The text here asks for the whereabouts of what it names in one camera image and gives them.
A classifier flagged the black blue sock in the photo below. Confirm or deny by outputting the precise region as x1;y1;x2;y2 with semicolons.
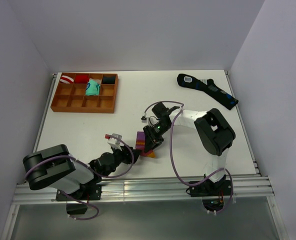
176;73;239;110

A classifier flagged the maroon purple striped sock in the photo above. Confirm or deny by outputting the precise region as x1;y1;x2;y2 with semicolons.
135;131;156;159

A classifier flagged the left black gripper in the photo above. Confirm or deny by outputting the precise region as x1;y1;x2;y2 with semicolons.
103;143;142;177

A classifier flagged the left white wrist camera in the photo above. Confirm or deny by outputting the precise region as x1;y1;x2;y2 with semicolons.
105;133;122;150

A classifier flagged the aluminium frame rail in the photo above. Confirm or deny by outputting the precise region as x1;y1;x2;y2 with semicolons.
11;176;275;205

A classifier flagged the red white striped rolled sock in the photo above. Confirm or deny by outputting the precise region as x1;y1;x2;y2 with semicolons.
59;75;74;84

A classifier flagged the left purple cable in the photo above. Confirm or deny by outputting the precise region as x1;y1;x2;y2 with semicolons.
24;139;135;221

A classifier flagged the mint green rolled sock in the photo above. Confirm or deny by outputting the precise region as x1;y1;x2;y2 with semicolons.
85;78;101;96

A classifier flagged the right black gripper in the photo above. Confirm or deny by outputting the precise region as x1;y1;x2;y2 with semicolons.
143;121;172;153

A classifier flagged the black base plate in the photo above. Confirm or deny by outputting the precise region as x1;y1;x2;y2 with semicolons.
69;184;102;201
186;178;232;197

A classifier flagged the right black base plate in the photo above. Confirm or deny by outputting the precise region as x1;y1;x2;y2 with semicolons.
186;178;232;197

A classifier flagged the brown wooden divider tray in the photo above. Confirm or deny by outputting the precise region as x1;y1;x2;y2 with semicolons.
50;72;119;114

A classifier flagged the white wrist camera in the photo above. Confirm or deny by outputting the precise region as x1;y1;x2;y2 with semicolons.
105;133;122;150
141;114;148;123

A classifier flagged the dark teal rolled sock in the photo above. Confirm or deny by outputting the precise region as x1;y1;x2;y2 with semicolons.
101;75;116;85

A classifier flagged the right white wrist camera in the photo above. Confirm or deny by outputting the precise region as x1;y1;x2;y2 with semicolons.
141;114;148;123

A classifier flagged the purple cable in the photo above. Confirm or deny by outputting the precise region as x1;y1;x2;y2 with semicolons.
24;139;135;221
144;100;235;214

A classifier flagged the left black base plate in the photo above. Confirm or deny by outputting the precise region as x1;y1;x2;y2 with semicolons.
69;184;102;201

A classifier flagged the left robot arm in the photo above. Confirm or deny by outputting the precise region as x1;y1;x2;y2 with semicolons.
22;144;141;200

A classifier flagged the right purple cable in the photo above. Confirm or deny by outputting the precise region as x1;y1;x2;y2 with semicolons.
144;100;235;214

